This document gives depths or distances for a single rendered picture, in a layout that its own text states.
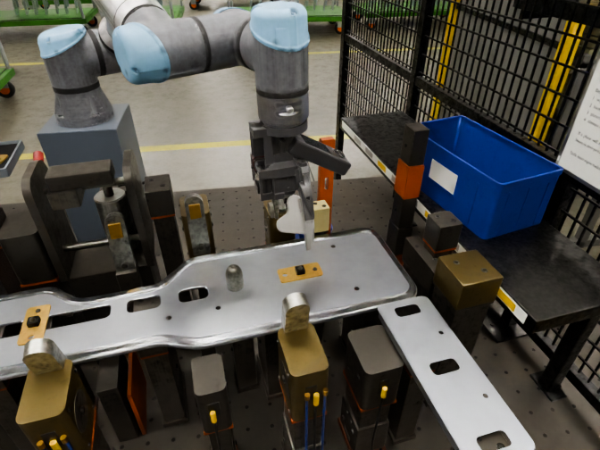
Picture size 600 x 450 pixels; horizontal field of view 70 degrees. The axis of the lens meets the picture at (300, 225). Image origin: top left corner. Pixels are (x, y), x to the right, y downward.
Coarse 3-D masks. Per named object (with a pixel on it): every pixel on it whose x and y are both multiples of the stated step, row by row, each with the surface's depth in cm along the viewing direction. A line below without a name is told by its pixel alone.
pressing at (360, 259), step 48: (288, 240) 91; (336, 240) 91; (48, 288) 79; (144, 288) 79; (192, 288) 80; (288, 288) 79; (336, 288) 79; (384, 288) 79; (48, 336) 71; (96, 336) 71; (144, 336) 71; (192, 336) 71; (240, 336) 71
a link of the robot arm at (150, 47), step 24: (96, 0) 62; (120, 0) 59; (144, 0) 58; (120, 24) 58; (144, 24) 55; (168, 24) 56; (192, 24) 57; (120, 48) 55; (144, 48) 54; (168, 48) 55; (192, 48) 57; (144, 72) 55; (168, 72) 57; (192, 72) 60
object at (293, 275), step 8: (304, 264) 84; (312, 264) 84; (280, 272) 83; (288, 272) 83; (296, 272) 82; (304, 272) 82; (312, 272) 83; (320, 272) 83; (280, 280) 81; (288, 280) 81
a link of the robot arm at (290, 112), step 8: (304, 96) 60; (264, 104) 60; (272, 104) 59; (280, 104) 59; (288, 104) 59; (296, 104) 60; (304, 104) 61; (264, 112) 61; (272, 112) 60; (280, 112) 60; (288, 112) 59; (296, 112) 60; (304, 112) 61; (264, 120) 61; (272, 120) 60; (280, 120) 60; (288, 120) 60; (296, 120) 61; (304, 120) 62
